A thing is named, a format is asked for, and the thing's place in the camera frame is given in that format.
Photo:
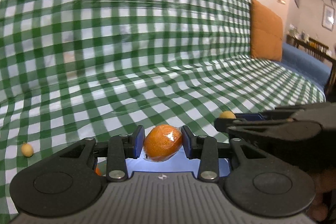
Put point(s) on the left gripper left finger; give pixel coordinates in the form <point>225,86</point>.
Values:
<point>120,148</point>

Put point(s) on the blue sofa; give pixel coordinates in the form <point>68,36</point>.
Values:
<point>305,65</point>

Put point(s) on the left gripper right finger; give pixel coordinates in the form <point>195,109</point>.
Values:
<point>204,148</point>

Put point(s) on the person's right hand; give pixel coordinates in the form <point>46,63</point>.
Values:
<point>324,183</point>

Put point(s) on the orange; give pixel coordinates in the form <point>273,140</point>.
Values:
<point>162,143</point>

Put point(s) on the light blue plate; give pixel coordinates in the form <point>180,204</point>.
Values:
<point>178,163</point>

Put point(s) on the small orange tangerine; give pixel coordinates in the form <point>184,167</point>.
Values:
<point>98,171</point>

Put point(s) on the framed wall picture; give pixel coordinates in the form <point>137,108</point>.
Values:
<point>328,17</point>

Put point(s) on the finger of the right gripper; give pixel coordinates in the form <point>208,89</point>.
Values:
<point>275,114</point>
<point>242,126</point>

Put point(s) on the yellow longan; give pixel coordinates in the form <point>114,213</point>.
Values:
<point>227,115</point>
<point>27,150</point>

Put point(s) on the orange cushion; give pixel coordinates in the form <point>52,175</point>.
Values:
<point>266,33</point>

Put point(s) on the green checkered tablecloth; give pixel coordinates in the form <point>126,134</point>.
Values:
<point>72,69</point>

